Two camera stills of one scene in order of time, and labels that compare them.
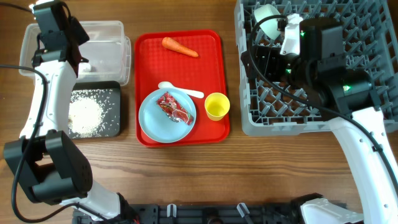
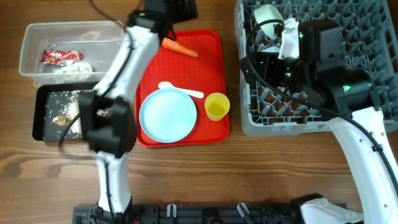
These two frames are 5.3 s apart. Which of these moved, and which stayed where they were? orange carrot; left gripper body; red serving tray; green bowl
Moved: left gripper body
Stayed: red serving tray; green bowl; orange carrot
